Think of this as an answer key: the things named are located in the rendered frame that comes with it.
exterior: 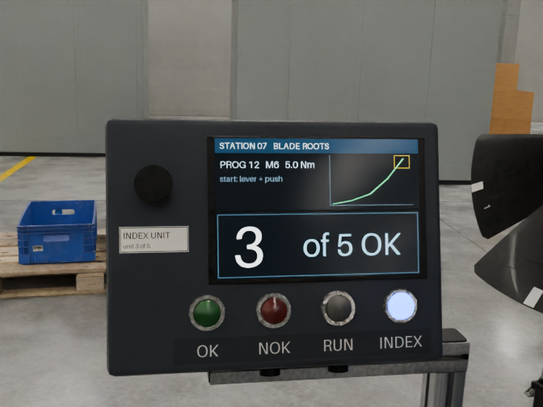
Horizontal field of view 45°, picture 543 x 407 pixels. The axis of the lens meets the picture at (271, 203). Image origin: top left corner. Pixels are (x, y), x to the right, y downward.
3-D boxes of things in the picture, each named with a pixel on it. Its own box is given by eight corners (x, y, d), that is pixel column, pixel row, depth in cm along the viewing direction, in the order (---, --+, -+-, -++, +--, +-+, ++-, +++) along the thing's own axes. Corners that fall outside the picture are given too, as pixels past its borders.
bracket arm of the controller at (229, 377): (453, 357, 63) (456, 328, 62) (468, 371, 60) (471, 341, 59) (206, 369, 59) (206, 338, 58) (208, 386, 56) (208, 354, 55)
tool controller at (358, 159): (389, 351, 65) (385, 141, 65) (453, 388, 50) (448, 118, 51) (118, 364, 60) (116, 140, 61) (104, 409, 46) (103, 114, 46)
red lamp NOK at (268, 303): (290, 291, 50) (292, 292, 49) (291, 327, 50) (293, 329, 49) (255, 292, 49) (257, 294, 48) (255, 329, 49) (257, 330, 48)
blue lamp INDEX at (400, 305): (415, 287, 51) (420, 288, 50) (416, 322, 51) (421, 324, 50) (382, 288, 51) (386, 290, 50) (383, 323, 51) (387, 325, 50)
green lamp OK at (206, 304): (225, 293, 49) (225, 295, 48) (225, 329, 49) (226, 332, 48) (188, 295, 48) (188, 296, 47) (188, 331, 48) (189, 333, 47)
